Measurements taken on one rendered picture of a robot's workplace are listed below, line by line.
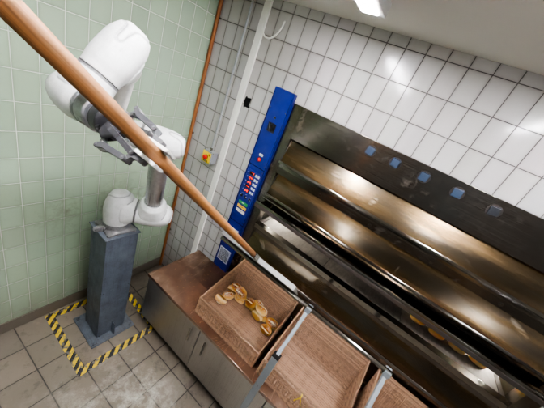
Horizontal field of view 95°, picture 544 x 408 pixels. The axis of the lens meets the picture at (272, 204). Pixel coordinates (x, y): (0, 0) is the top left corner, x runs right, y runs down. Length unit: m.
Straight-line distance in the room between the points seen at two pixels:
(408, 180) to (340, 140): 0.44
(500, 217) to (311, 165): 1.00
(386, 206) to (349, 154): 0.37
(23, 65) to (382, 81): 1.75
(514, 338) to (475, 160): 0.92
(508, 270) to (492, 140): 0.64
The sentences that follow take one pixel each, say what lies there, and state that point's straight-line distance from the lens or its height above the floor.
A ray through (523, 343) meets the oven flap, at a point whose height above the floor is 1.54.
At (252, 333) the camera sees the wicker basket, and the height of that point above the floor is 0.59.
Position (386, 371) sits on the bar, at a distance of 1.61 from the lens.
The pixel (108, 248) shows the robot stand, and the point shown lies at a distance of 1.89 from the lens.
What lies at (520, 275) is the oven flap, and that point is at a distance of 1.74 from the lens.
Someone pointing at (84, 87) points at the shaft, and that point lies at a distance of 0.47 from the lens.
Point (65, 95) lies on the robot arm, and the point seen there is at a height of 1.98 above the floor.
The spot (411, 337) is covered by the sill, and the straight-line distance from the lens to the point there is 1.93.
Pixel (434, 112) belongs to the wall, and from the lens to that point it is 1.55.
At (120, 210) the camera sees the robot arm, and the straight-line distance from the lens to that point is 1.77.
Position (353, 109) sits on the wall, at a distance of 1.61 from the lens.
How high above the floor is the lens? 2.19
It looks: 25 degrees down
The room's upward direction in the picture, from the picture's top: 23 degrees clockwise
